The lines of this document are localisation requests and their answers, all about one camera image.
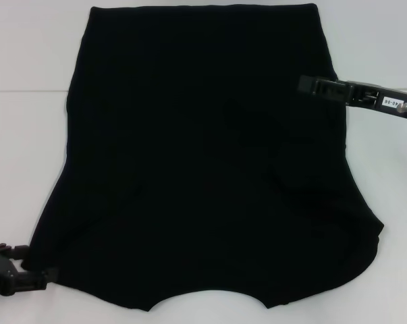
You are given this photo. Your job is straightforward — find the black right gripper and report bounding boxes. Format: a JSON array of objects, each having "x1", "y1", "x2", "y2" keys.
[{"x1": 298, "y1": 74, "x2": 407, "y2": 124}]

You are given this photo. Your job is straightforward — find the black shirt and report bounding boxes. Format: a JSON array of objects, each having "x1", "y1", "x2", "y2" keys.
[{"x1": 22, "y1": 3, "x2": 387, "y2": 303}]

